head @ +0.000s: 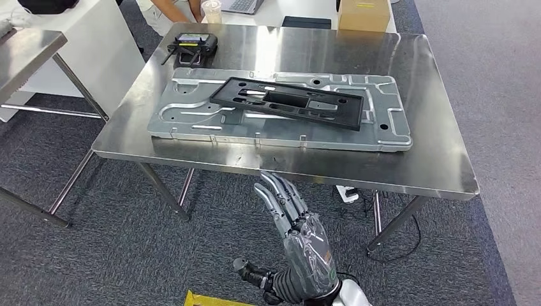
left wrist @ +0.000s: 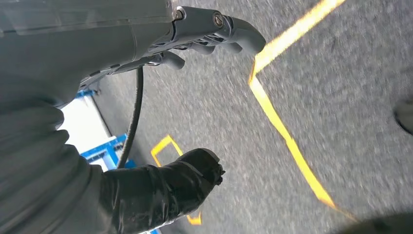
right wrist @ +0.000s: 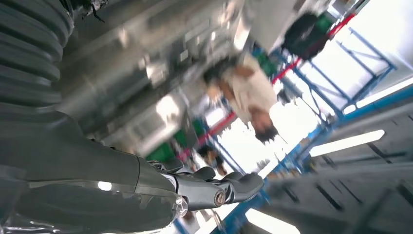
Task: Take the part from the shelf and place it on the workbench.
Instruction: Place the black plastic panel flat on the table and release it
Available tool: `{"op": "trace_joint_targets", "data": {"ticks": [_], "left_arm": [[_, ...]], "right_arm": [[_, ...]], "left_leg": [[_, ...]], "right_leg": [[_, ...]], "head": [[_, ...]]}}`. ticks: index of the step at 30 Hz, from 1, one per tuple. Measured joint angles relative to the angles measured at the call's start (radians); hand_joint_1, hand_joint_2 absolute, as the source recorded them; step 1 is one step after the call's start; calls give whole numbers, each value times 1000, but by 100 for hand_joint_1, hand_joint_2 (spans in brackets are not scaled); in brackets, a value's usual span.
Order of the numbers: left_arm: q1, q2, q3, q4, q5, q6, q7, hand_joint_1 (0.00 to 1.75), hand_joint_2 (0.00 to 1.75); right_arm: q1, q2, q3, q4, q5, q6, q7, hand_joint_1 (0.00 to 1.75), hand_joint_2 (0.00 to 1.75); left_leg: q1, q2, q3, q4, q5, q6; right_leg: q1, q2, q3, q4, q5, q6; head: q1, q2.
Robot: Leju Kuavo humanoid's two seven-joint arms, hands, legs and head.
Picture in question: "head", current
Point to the stainless steel side table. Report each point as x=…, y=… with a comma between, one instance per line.
x=25, y=55

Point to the brown cardboard box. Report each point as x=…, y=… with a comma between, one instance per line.
x=363, y=17

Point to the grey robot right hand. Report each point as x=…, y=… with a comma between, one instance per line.
x=308, y=257

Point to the stamped silver metal panel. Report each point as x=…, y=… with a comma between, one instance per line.
x=190, y=122

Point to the clear plastic drink cup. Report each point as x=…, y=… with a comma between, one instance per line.
x=212, y=12

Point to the white power strip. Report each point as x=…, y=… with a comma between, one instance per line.
x=347, y=194

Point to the person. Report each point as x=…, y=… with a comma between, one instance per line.
x=160, y=10

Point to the grey laptop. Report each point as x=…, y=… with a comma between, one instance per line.
x=243, y=5

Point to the black fabric bag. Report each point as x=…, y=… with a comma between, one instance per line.
x=46, y=5

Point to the black remote controller with screen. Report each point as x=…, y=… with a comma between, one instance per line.
x=196, y=44

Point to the stainless steel workbench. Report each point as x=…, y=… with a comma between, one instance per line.
x=338, y=50

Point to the dark tablet sleeve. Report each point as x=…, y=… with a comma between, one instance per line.
x=306, y=22

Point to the white table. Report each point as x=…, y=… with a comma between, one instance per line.
x=105, y=55

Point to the black plastic plate frame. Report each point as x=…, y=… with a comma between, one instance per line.
x=338, y=112

